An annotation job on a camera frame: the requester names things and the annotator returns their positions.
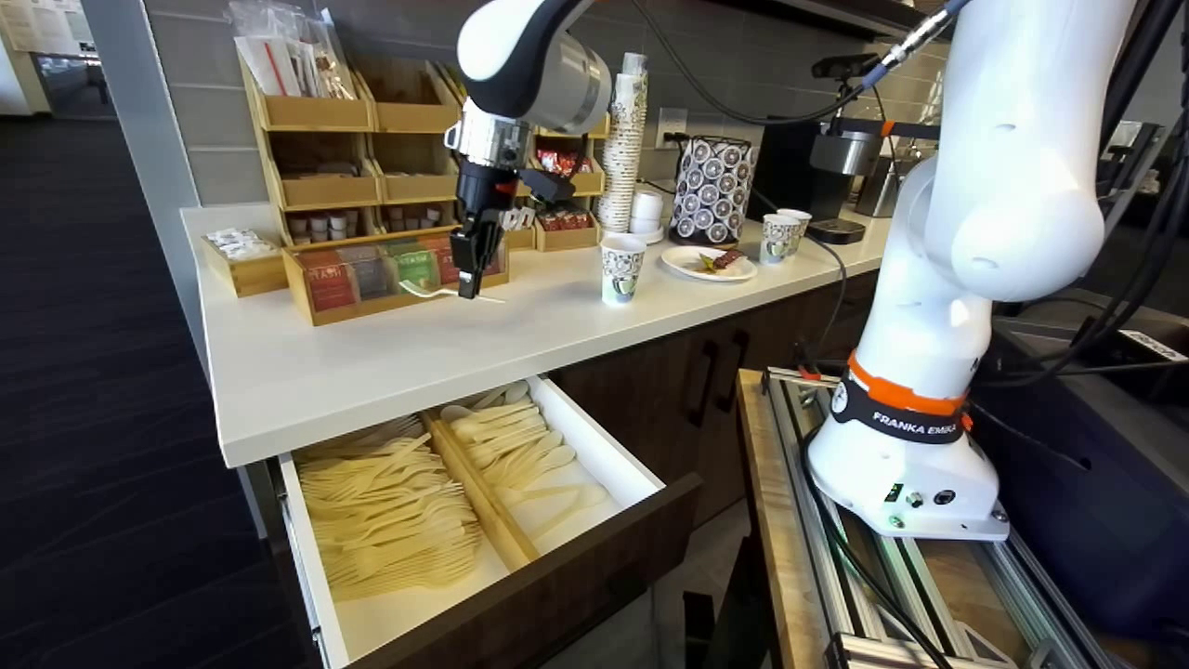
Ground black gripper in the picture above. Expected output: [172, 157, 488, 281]
[444, 159, 516, 303]

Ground patterned paper cup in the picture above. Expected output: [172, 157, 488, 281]
[597, 230, 650, 307]

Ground stack of white cup lids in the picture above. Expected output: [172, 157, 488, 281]
[627, 180, 671, 245]

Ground wooden drawer divider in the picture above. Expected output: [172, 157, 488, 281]
[420, 411, 541, 571]

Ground small paper cup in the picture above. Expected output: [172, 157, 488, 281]
[778, 204, 816, 251]
[757, 210, 800, 271]

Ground open dark wood drawer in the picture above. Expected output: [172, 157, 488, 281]
[270, 370, 707, 669]

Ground wooden tea box clear lid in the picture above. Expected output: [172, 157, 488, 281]
[283, 221, 511, 332]

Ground pile of red snack packets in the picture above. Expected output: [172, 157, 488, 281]
[534, 142, 594, 177]

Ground wooden snack organizer shelf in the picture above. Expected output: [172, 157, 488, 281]
[238, 59, 613, 256]

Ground tall stack of paper cups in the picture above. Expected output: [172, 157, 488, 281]
[594, 49, 654, 237]

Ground pile of wooden cutlery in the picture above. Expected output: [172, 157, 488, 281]
[443, 391, 618, 526]

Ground white plate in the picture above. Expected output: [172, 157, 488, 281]
[656, 240, 762, 287]

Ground dark wood cabinet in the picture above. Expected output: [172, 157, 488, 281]
[550, 263, 887, 531]

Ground small wooden packet box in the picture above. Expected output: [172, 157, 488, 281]
[199, 221, 295, 299]

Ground black white patterned box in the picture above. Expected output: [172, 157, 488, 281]
[664, 135, 757, 247]

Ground red snack packet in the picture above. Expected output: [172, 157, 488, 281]
[696, 247, 753, 280]

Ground pile of wooden forks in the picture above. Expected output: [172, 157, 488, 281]
[297, 423, 488, 602]

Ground clear bag of stirrers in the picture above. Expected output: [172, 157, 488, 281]
[228, 0, 364, 102]

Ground black coffee machine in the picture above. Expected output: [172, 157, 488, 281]
[745, 110, 899, 245]

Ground wooden robot table with rails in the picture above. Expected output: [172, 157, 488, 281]
[737, 365, 1126, 669]

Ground dark bulky bag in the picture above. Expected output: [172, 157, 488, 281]
[966, 289, 1189, 646]

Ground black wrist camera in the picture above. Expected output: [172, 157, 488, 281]
[508, 157, 581, 210]

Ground black cabinet door handle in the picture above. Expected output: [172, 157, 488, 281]
[682, 333, 723, 431]

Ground thin black counter cable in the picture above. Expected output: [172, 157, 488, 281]
[753, 189, 859, 374]

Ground black camera on stand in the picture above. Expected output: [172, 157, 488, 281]
[811, 49, 887, 126]

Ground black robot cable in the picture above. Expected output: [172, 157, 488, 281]
[841, 0, 1189, 385]

